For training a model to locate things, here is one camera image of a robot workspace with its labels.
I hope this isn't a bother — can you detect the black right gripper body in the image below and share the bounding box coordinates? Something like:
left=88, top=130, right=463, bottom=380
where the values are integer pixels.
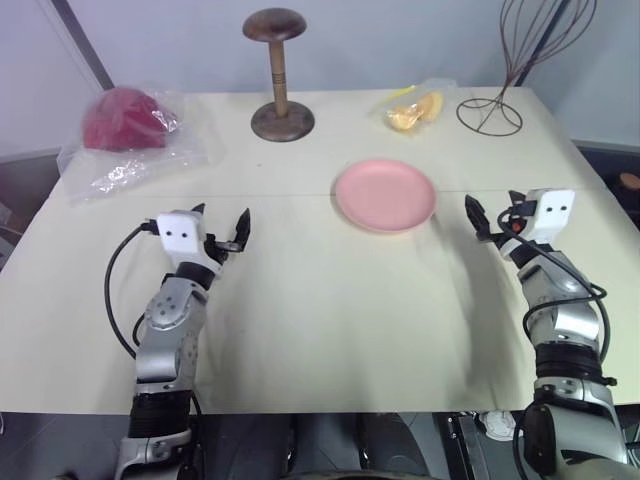
left=486, top=200, right=533, bottom=247

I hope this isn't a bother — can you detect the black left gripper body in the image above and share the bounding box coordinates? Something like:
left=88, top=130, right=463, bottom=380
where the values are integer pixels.
left=201, top=232, right=241, bottom=265

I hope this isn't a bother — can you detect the pink round plate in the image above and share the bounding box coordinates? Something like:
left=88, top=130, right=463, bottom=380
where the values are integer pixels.
left=333, top=157, right=439, bottom=235

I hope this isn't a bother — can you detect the red item in plastic bag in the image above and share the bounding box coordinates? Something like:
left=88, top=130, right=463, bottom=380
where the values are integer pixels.
left=55, top=81, right=211, bottom=207

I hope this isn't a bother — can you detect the dark side furniture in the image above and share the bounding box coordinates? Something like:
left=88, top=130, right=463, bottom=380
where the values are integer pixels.
left=573, top=138, right=640, bottom=236

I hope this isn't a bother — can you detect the red knitted hat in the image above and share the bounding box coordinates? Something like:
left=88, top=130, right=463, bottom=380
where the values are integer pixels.
left=81, top=86, right=180, bottom=153

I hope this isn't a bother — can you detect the small clear zip bag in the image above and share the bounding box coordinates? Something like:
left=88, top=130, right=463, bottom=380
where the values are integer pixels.
left=368, top=76, right=458, bottom=135

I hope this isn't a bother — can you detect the brown wooden hat stand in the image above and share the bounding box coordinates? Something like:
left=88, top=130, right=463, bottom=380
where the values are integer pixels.
left=242, top=7, right=317, bottom=144

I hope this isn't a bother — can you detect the white crumpled object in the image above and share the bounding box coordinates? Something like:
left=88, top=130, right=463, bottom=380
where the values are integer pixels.
left=478, top=410, right=517, bottom=442

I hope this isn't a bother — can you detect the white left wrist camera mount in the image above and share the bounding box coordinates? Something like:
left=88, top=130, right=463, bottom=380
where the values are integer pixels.
left=155, top=210, right=224, bottom=275

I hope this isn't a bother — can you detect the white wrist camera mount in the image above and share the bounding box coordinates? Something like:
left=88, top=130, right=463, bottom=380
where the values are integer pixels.
left=518, top=188, right=576, bottom=247
left=155, top=210, right=224, bottom=275

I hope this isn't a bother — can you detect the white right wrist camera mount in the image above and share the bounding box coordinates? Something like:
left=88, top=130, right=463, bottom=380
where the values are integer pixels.
left=518, top=188, right=576, bottom=247

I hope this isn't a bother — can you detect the dark wire hat stand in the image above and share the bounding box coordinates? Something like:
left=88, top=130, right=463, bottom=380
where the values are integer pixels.
left=455, top=0, right=599, bottom=136

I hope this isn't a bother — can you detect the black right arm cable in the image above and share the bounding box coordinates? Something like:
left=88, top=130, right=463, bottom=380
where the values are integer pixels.
left=497, top=208, right=619, bottom=387

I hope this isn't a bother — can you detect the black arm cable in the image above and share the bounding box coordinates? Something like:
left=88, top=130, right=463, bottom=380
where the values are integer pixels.
left=497, top=208, right=619, bottom=387
left=103, top=218, right=162, bottom=359

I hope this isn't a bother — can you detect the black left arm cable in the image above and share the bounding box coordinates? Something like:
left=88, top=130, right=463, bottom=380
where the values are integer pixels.
left=103, top=218, right=162, bottom=359

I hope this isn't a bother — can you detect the grey slanted frame post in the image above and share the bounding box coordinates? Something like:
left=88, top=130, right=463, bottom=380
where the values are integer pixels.
left=51, top=0, right=117, bottom=92

